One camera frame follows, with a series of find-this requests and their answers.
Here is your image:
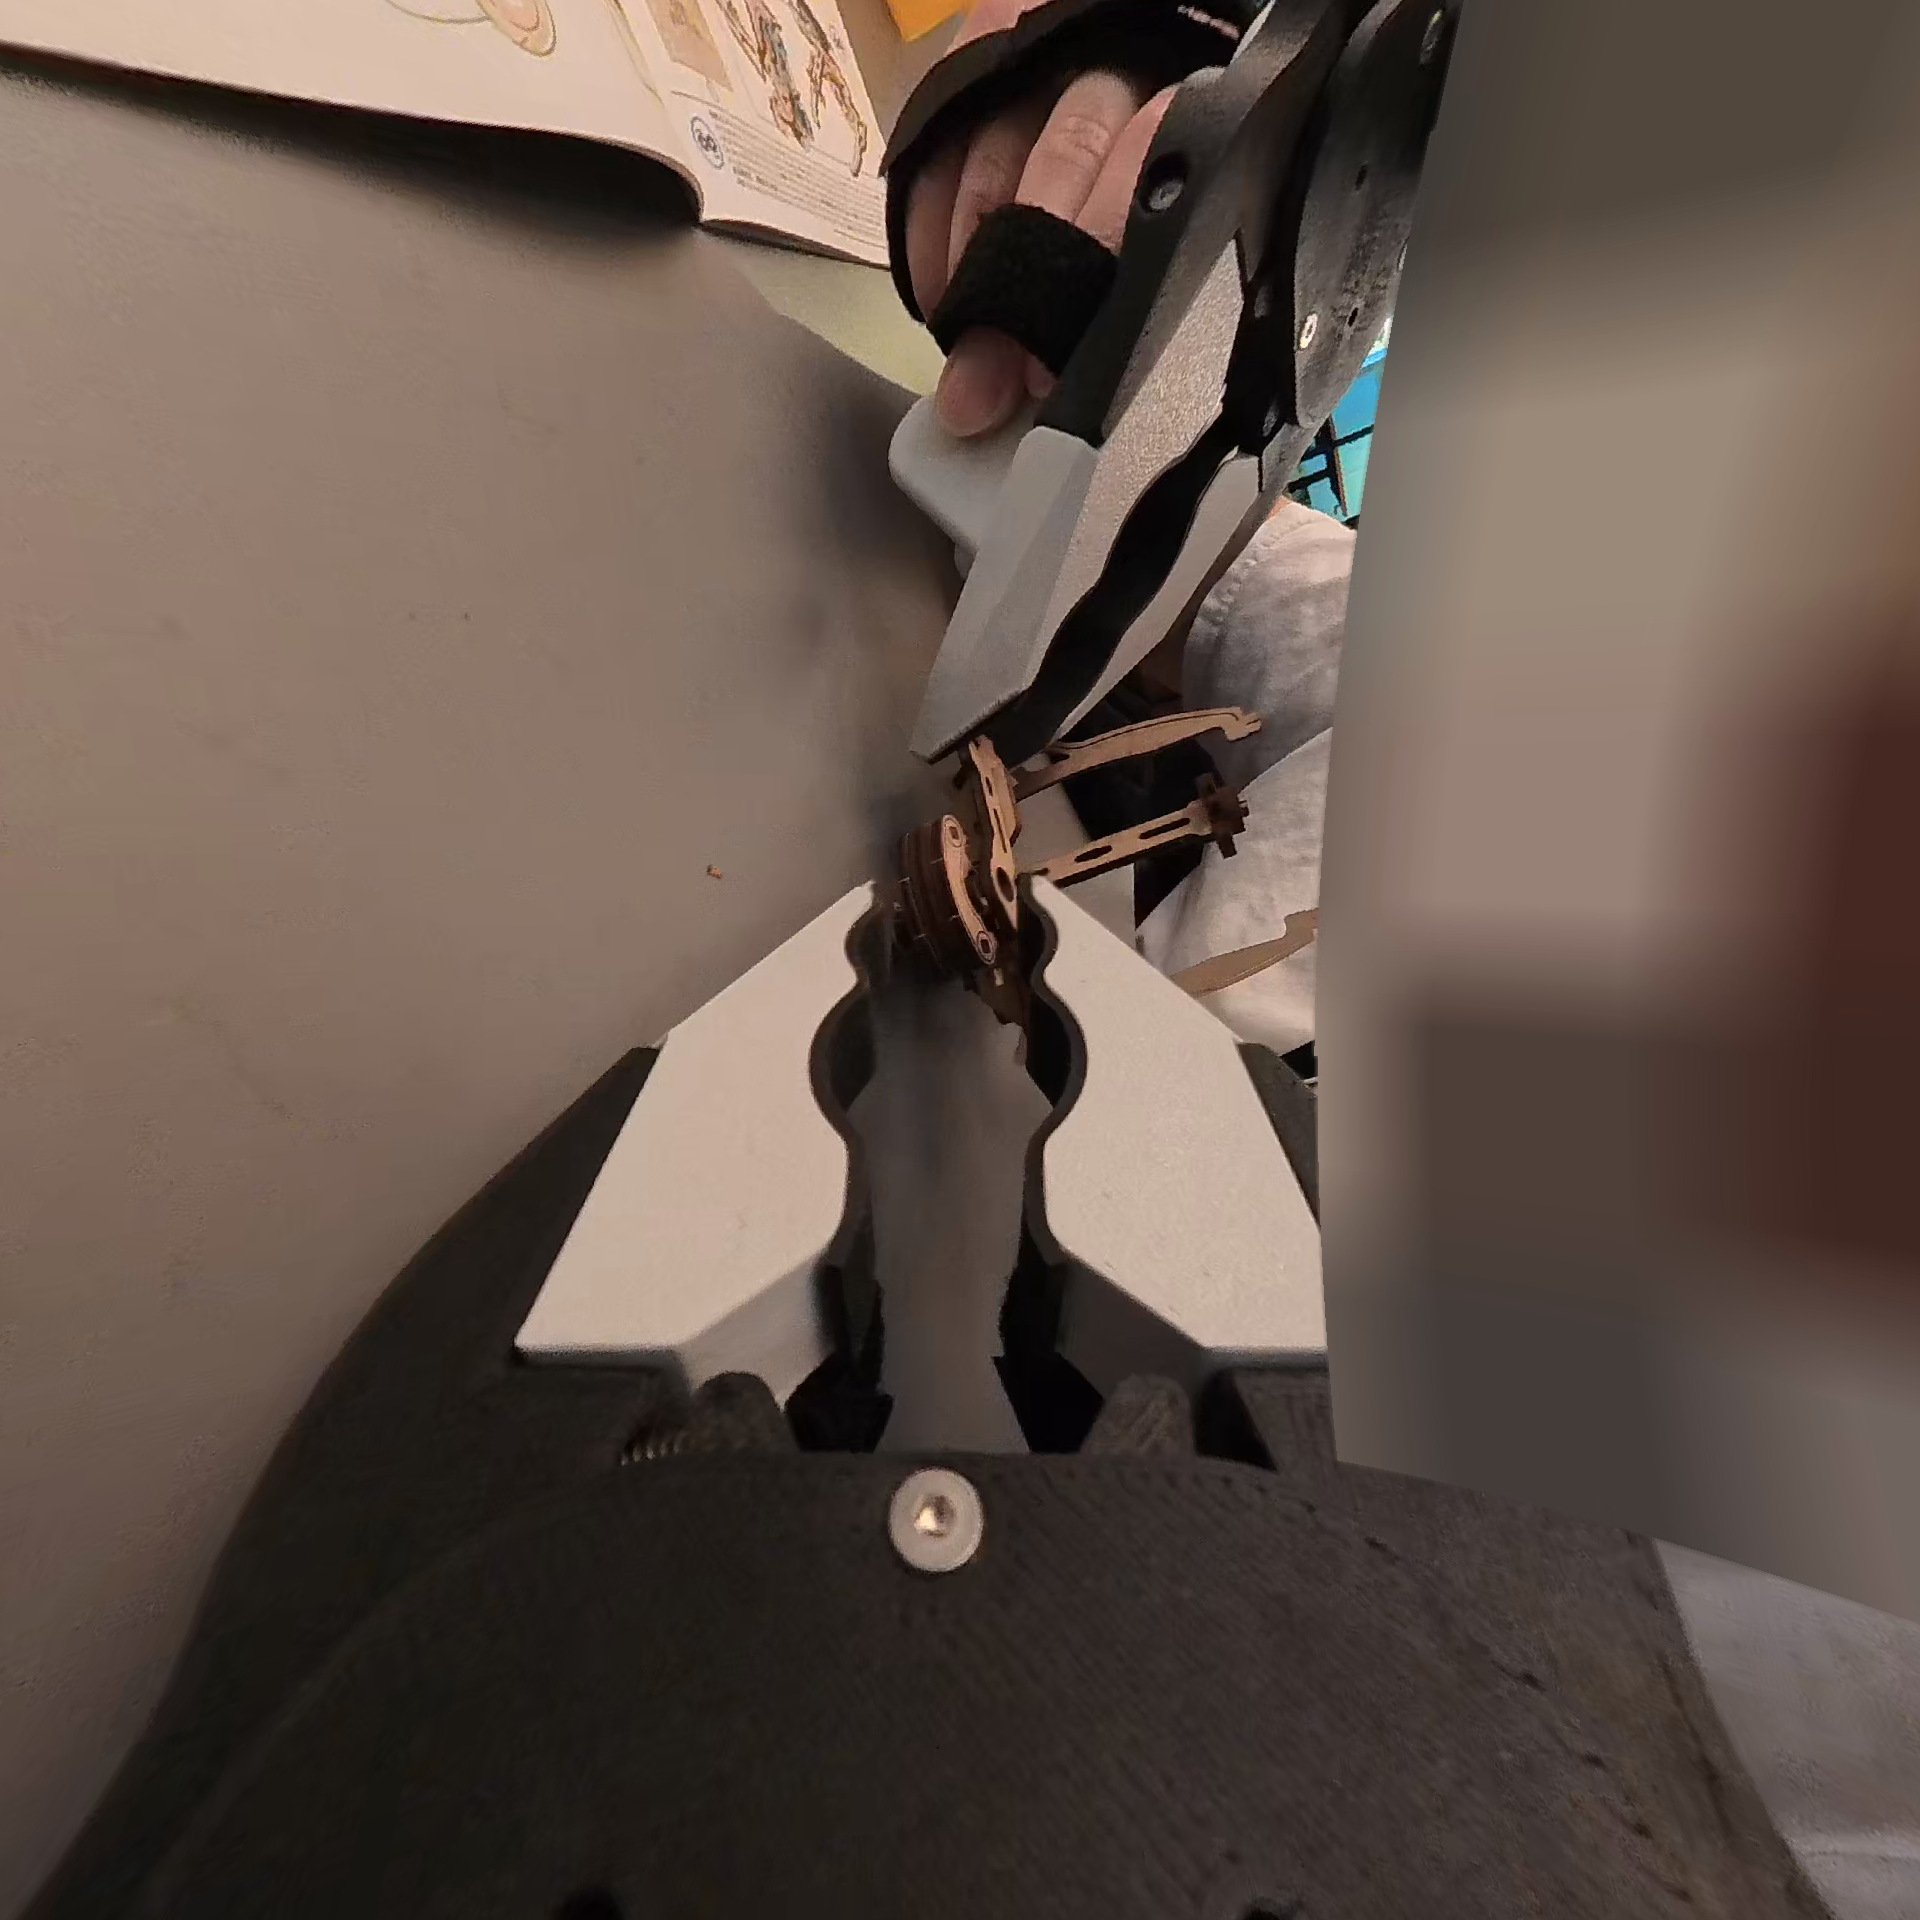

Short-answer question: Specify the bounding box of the black strap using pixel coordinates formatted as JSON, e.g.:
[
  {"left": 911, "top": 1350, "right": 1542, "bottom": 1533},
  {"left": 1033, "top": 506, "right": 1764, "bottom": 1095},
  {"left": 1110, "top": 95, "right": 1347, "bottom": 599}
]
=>
[{"left": 1049, "top": 718, "right": 1251, "bottom": 922}]

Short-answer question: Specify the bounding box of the person's white shirt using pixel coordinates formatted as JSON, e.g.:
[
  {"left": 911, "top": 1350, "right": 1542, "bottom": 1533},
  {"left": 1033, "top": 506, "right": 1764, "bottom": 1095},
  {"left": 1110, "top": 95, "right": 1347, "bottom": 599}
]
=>
[{"left": 1132, "top": 502, "right": 1359, "bottom": 1055}]

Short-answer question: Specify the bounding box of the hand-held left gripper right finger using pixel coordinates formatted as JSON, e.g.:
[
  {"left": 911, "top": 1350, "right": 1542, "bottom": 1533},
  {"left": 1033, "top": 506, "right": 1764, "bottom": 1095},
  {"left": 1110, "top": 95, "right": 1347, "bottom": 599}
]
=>
[{"left": 1017, "top": 874, "right": 1331, "bottom": 1368}]

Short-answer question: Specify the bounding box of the pale green mat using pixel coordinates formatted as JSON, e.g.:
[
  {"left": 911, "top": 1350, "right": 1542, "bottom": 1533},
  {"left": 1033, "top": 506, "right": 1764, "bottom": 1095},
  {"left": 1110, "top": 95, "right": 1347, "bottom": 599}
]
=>
[{"left": 704, "top": 223, "right": 963, "bottom": 405}]

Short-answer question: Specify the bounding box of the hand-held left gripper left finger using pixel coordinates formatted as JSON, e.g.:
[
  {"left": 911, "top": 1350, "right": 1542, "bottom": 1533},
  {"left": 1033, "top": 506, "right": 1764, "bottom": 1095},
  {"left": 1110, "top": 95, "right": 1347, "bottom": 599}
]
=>
[{"left": 515, "top": 883, "right": 905, "bottom": 1359}]

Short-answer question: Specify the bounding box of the person's right hand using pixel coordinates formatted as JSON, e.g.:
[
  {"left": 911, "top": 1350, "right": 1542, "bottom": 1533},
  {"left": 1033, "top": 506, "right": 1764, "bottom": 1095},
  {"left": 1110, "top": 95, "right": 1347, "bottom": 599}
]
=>
[{"left": 881, "top": 0, "right": 1251, "bottom": 440}]

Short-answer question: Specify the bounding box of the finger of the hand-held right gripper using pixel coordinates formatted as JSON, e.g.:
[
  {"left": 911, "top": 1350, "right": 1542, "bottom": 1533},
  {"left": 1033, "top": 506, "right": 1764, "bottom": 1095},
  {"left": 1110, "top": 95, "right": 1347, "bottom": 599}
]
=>
[
  {"left": 1030, "top": 443, "right": 1296, "bottom": 747},
  {"left": 909, "top": 244, "right": 1251, "bottom": 759}
]

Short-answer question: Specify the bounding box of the wooden model assembly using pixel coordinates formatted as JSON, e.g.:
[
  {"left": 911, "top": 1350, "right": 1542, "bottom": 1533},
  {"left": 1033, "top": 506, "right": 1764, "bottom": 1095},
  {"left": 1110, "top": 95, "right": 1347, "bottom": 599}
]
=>
[{"left": 895, "top": 703, "right": 1326, "bottom": 1031}]

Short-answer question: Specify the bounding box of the printed instruction booklet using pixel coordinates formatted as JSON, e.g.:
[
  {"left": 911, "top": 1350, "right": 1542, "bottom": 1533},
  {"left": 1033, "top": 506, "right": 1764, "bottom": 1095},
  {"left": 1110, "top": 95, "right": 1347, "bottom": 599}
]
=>
[{"left": 0, "top": 0, "right": 905, "bottom": 269}]

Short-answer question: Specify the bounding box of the blue background board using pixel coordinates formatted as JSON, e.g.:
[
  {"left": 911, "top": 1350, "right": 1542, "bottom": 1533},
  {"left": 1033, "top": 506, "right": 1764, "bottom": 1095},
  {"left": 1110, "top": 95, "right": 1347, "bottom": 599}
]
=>
[{"left": 1302, "top": 335, "right": 1391, "bottom": 530}]

